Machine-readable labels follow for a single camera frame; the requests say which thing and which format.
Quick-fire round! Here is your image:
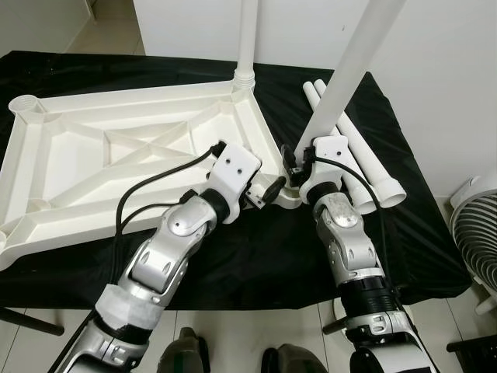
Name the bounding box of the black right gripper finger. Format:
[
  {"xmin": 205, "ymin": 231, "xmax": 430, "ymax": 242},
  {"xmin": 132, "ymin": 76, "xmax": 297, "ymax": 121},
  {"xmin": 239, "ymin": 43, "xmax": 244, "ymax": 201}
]
[{"xmin": 278, "ymin": 142, "xmax": 301, "ymax": 186}]

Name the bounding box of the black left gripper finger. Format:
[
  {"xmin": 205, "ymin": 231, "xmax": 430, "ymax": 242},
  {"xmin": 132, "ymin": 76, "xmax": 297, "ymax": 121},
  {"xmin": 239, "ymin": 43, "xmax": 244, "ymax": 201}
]
[{"xmin": 259, "ymin": 176, "xmax": 288, "ymax": 206}]

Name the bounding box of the white plastic table top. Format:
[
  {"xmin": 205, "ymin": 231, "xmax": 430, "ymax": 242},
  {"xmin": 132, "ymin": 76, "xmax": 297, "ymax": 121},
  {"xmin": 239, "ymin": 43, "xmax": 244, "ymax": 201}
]
[{"xmin": 0, "ymin": 74, "xmax": 305, "ymax": 273}]

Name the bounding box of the black tablecloth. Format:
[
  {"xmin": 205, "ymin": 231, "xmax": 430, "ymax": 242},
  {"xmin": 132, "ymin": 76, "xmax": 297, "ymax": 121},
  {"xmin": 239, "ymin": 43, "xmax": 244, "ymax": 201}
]
[{"xmin": 0, "ymin": 49, "xmax": 473, "ymax": 310}]

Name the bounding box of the white round floor base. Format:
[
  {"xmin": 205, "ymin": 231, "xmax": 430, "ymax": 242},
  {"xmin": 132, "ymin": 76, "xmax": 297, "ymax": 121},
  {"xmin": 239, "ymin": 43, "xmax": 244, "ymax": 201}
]
[{"xmin": 332, "ymin": 298, "xmax": 360, "ymax": 336}]

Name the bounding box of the black metal table leg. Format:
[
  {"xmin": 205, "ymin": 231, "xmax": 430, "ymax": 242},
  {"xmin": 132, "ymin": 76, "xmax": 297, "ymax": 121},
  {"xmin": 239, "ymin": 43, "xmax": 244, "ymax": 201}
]
[
  {"xmin": 0, "ymin": 306, "xmax": 65, "ymax": 337},
  {"xmin": 321, "ymin": 314, "xmax": 352, "ymax": 336}
]

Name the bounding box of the dark grey robot right foot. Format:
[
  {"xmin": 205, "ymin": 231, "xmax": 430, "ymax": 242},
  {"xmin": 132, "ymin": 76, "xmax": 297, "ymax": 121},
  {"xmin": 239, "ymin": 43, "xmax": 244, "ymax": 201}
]
[{"xmin": 259, "ymin": 345, "xmax": 321, "ymax": 373}]

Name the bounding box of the dark grey robot foot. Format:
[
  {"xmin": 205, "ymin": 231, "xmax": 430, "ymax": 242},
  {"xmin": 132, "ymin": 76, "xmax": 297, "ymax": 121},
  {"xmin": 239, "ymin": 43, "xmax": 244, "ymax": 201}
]
[
  {"xmin": 259, "ymin": 345, "xmax": 321, "ymax": 373},
  {"xmin": 157, "ymin": 326, "xmax": 212, "ymax": 373}
]

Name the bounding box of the dark grey robot left foot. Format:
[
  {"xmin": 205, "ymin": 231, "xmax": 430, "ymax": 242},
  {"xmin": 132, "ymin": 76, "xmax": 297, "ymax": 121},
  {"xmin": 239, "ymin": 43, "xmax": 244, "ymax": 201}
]
[{"xmin": 157, "ymin": 326, "xmax": 212, "ymax": 373}]

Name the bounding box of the white floor fan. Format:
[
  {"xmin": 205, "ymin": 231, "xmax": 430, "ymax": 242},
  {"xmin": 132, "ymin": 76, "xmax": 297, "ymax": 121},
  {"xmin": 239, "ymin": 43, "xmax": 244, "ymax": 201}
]
[{"xmin": 448, "ymin": 174, "xmax": 497, "ymax": 313}]

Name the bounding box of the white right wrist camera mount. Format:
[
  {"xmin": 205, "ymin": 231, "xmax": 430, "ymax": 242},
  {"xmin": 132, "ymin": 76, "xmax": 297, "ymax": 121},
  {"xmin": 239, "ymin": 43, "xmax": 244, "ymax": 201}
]
[{"xmin": 298, "ymin": 135, "xmax": 352, "ymax": 200}]

